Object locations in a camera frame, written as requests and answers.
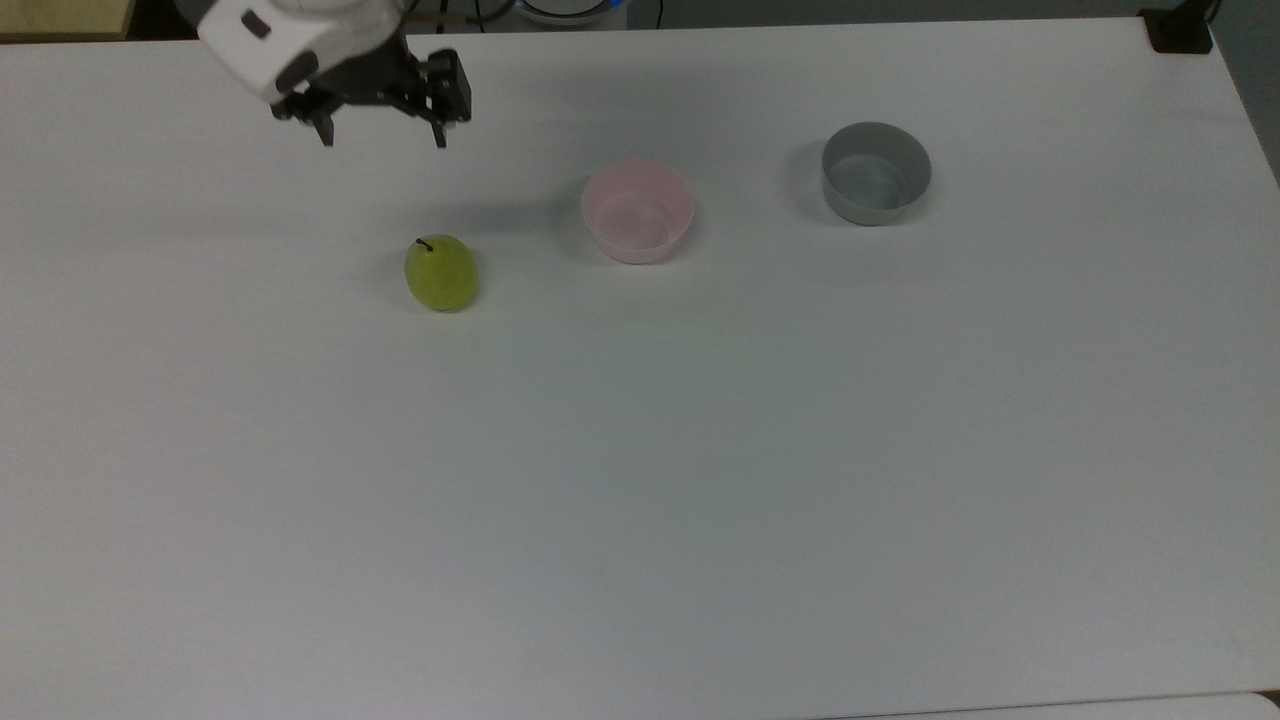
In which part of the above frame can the green pear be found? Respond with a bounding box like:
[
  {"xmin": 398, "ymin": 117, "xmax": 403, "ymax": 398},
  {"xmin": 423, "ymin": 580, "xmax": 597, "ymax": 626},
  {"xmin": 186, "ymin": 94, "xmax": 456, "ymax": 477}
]
[{"xmin": 404, "ymin": 234, "xmax": 480, "ymax": 313}]

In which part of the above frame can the light wooden furniture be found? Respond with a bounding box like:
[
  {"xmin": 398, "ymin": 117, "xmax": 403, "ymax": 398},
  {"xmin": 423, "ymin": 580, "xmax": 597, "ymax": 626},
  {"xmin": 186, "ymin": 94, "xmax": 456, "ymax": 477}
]
[{"xmin": 0, "ymin": 0, "xmax": 136, "ymax": 41}]

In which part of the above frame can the grey plastic bowl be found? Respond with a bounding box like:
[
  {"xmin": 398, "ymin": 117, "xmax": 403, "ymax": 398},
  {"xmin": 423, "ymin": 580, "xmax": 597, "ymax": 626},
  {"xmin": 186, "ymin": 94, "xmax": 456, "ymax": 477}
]
[{"xmin": 821, "ymin": 121, "xmax": 933, "ymax": 227}]

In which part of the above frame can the black table clamp mount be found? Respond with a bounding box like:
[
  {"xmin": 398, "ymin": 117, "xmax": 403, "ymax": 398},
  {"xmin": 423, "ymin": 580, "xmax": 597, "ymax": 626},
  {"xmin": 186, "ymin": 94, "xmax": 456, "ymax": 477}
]
[{"xmin": 1140, "ymin": 0, "xmax": 1219, "ymax": 55}]

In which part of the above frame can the white robot base blue light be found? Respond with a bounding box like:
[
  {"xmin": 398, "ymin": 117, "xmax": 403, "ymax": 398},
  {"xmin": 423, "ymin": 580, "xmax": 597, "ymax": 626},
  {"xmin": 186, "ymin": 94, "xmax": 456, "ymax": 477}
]
[{"xmin": 515, "ymin": 0, "xmax": 629, "ymax": 26}]

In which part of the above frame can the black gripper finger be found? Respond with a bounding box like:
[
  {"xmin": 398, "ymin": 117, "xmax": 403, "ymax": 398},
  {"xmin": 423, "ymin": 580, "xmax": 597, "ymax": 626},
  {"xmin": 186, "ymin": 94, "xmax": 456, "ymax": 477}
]
[
  {"xmin": 405, "ymin": 48, "xmax": 473, "ymax": 149},
  {"xmin": 270, "ymin": 92, "xmax": 336, "ymax": 148}
]

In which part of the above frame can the pink plastic bowl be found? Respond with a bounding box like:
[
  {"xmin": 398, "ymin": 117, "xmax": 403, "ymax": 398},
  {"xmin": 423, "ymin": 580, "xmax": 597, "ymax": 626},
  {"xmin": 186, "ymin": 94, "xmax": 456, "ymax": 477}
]
[{"xmin": 581, "ymin": 160, "xmax": 696, "ymax": 266}]

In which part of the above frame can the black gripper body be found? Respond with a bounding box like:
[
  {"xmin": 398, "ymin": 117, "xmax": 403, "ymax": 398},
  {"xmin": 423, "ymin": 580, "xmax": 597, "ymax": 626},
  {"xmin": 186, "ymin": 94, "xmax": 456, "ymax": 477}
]
[{"xmin": 298, "ymin": 35, "xmax": 431, "ymax": 107}]

